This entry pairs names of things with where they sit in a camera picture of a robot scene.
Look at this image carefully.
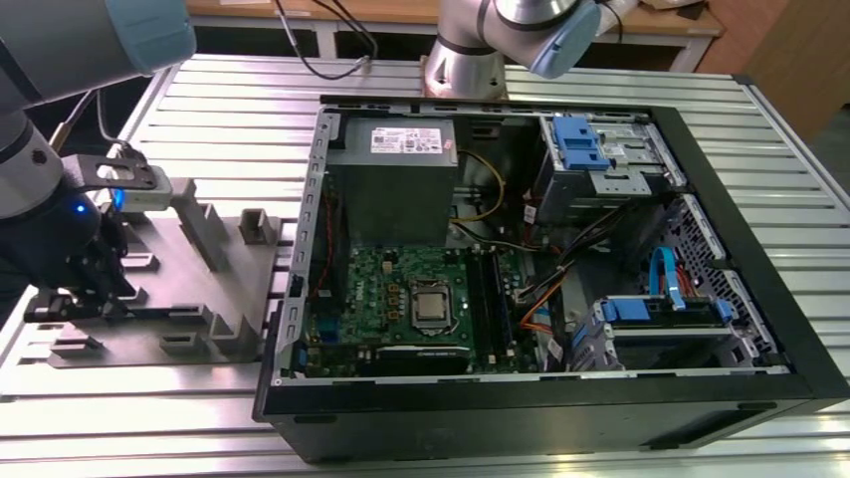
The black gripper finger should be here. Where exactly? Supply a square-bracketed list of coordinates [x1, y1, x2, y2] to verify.
[23, 291, 127, 324]
[99, 270, 146, 307]

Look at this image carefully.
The black RAM slot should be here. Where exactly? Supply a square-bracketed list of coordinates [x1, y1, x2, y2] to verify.
[488, 247, 506, 360]
[468, 247, 490, 360]

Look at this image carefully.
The grey plastic parts rack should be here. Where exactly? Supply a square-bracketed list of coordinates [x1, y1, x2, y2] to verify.
[50, 177, 298, 369]

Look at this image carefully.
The green Dell motherboard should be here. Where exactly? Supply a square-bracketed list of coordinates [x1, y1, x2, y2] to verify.
[302, 243, 553, 377]

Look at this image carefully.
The grey power supply unit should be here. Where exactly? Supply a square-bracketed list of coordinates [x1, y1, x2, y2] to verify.
[329, 117, 460, 248]

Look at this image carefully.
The silver CPU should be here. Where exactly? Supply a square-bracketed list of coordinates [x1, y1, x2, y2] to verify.
[416, 292, 457, 324]

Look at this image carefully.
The black graphics card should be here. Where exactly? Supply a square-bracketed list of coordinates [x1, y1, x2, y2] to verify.
[376, 343, 477, 377]

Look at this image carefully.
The black PC case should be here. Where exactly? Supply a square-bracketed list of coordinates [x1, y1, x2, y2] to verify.
[251, 94, 850, 464]

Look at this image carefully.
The grey metal drive cage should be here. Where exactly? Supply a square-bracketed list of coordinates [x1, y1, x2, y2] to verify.
[537, 114, 687, 225]

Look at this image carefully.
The blue plastic drive latch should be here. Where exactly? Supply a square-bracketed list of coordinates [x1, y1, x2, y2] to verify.
[552, 116, 594, 149]
[564, 146, 612, 171]

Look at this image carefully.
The hard disk in blue carrier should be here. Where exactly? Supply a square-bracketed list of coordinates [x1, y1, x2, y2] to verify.
[601, 296, 732, 330]

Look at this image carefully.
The grey metal disk bay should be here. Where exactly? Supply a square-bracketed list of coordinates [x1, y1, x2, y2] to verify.
[570, 296, 756, 372]

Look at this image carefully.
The brown wooden cabinet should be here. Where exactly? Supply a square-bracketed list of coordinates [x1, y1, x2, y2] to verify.
[697, 0, 850, 145]

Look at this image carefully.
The grey camera mounting bracket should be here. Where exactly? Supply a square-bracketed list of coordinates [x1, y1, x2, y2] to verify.
[61, 152, 169, 194]

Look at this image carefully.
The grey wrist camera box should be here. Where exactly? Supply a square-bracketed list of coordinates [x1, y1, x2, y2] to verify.
[123, 166, 175, 209]

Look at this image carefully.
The grey camera cable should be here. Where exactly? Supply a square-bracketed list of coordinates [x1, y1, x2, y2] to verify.
[51, 89, 97, 150]

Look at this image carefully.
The thin red fan wire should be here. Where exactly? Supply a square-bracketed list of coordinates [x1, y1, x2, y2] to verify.
[317, 191, 338, 298]

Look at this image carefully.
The black cable silver plug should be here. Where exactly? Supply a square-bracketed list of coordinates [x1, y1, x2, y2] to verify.
[274, 0, 385, 81]

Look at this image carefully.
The orange red wire bundle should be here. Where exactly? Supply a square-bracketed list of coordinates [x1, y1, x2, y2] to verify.
[521, 293, 566, 340]

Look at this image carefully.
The red SATA cable white label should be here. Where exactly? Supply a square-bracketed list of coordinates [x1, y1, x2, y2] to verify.
[520, 191, 544, 250]

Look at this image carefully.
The black grey cable bundle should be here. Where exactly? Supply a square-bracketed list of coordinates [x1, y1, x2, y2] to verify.
[554, 198, 673, 280]

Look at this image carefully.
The blue SATA cable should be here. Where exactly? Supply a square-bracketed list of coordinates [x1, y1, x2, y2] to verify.
[654, 246, 688, 313]

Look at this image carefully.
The wooden desk white frame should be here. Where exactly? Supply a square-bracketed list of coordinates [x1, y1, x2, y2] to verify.
[185, 0, 725, 74]

